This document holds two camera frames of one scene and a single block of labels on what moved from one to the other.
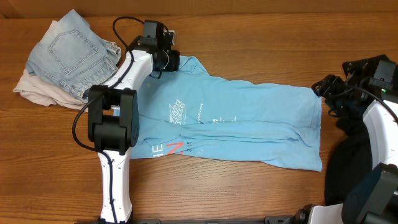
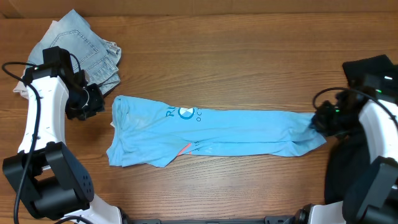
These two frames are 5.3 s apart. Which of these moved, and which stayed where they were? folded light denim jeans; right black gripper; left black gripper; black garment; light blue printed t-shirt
Moved: light blue printed t-shirt; left black gripper; right black gripper
Stayed: folded light denim jeans; black garment
